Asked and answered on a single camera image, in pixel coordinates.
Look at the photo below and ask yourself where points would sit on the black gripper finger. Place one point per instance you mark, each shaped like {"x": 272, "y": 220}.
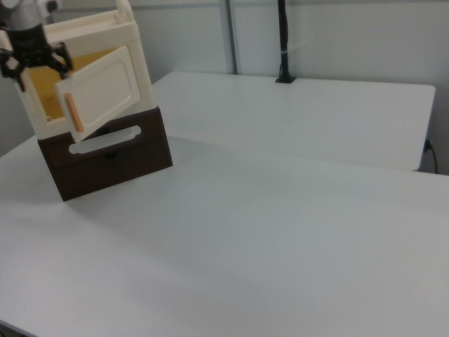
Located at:
{"x": 8, "y": 65}
{"x": 61, "y": 59}

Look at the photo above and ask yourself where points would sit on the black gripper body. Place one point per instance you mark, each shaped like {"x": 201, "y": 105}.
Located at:
{"x": 29, "y": 45}

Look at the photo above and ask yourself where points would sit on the cream cabinet door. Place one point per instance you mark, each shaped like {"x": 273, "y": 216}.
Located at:
{"x": 101, "y": 87}

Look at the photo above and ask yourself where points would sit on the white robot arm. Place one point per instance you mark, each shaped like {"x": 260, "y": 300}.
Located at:
{"x": 24, "y": 14}

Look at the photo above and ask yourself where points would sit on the cream plastic cabinet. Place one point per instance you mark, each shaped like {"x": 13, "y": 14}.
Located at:
{"x": 140, "y": 70}

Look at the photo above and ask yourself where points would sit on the black clamped pole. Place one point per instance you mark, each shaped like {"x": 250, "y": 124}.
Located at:
{"x": 285, "y": 42}

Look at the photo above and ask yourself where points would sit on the white rectangular table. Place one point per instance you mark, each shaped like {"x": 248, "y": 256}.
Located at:
{"x": 298, "y": 116}

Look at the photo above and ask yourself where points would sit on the grey partition post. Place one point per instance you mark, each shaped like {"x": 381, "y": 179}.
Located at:
{"x": 231, "y": 35}

